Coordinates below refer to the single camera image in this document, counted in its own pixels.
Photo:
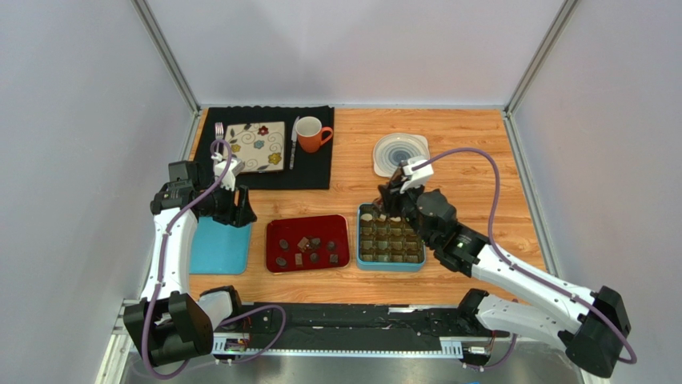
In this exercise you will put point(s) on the orange mug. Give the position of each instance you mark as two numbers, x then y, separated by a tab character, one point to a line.
312	134

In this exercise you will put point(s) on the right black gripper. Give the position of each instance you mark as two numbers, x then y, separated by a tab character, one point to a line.
397	193

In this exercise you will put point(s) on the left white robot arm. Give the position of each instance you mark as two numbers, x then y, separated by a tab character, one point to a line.
167	325

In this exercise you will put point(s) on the silver knife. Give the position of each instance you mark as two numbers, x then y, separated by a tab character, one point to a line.
294	136

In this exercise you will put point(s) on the silver fork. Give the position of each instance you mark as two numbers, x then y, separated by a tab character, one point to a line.
217	146

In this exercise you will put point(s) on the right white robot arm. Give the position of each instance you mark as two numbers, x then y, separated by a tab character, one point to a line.
590	327

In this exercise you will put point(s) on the metal tongs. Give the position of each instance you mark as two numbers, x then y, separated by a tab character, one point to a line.
378	204

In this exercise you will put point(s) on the round blue-white plate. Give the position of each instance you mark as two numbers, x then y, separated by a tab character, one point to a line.
393	149

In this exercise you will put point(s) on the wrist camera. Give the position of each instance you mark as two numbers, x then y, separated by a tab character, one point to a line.
226	171
415	172

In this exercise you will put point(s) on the blue tin lid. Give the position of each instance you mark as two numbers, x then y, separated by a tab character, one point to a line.
218	249

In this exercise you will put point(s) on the dark leaf chocolate lower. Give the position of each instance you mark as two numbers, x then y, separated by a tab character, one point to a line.
281	262

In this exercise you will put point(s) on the milk chocolate bar upper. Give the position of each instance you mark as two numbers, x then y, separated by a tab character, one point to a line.
304	244

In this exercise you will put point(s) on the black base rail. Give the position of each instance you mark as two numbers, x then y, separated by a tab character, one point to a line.
348	330

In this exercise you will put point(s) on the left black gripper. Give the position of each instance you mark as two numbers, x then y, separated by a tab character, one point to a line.
241	214

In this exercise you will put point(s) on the blue tin box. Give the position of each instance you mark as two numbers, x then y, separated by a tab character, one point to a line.
387	246

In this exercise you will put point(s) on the red chocolate tray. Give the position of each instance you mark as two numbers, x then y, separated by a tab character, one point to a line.
333	227

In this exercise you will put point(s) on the floral square plate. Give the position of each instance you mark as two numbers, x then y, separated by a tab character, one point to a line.
260	145

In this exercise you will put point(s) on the black placemat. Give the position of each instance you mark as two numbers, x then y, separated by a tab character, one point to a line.
311	171

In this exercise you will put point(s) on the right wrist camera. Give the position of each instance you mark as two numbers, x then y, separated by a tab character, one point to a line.
415	172

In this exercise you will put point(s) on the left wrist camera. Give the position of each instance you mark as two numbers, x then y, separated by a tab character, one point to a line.
226	171

